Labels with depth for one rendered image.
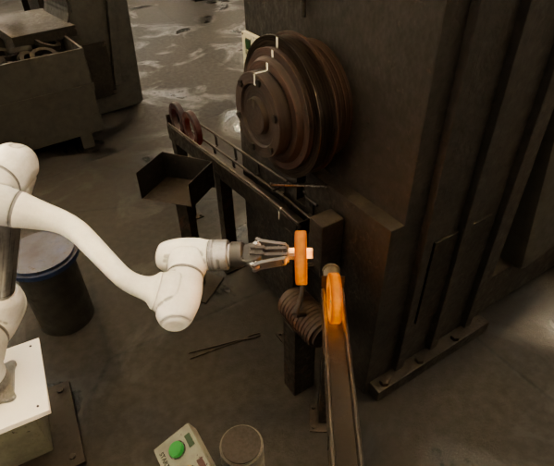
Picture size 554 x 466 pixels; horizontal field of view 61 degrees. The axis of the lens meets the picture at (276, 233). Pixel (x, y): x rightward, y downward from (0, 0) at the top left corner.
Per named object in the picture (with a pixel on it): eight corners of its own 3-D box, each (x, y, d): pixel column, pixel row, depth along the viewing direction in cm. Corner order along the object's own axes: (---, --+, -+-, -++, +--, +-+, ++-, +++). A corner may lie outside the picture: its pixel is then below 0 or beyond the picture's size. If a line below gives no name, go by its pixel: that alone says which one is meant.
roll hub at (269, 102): (250, 135, 174) (245, 57, 156) (292, 167, 155) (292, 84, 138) (236, 139, 172) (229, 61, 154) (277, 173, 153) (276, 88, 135)
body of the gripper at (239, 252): (233, 254, 142) (264, 253, 142) (229, 274, 136) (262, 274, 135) (229, 235, 138) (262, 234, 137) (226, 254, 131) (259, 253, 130)
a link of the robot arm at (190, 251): (215, 253, 145) (209, 288, 136) (166, 254, 146) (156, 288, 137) (209, 228, 137) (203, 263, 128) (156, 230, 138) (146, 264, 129)
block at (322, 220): (329, 256, 183) (333, 205, 168) (342, 268, 178) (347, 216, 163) (306, 267, 179) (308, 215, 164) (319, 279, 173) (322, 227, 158)
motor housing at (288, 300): (301, 365, 211) (303, 278, 177) (332, 403, 196) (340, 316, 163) (277, 379, 205) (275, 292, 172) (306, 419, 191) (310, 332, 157)
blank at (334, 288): (337, 317, 154) (326, 317, 154) (336, 269, 153) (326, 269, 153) (343, 329, 139) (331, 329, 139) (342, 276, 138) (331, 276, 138)
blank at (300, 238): (306, 220, 139) (294, 221, 139) (306, 249, 126) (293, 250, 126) (307, 264, 147) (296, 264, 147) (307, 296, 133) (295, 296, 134)
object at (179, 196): (183, 266, 263) (162, 151, 218) (226, 278, 255) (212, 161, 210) (163, 290, 249) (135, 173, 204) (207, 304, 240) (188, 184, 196)
